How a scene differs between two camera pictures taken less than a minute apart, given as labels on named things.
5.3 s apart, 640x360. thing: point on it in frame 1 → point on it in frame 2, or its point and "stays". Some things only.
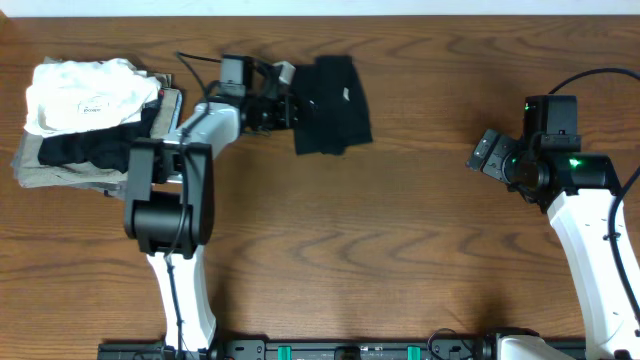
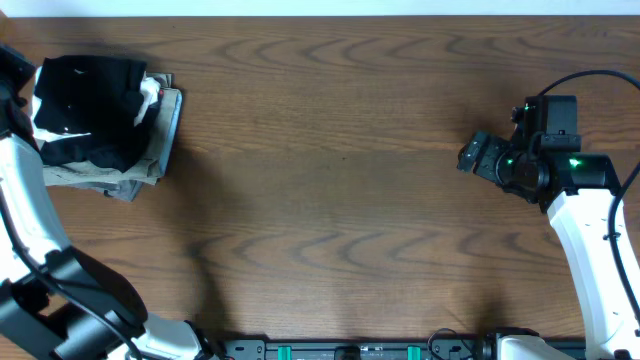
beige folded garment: (30, 173) stays
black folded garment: (107, 145) stays
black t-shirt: (333, 111) → (92, 93)
